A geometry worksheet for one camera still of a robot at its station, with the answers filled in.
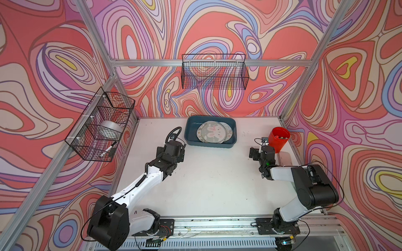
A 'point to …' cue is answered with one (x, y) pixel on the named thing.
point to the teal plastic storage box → (191, 140)
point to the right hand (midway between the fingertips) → (260, 151)
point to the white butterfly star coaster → (229, 131)
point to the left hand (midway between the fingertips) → (173, 149)
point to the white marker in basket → (109, 148)
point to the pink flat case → (283, 159)
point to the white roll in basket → (109, 130)
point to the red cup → (278, 138)
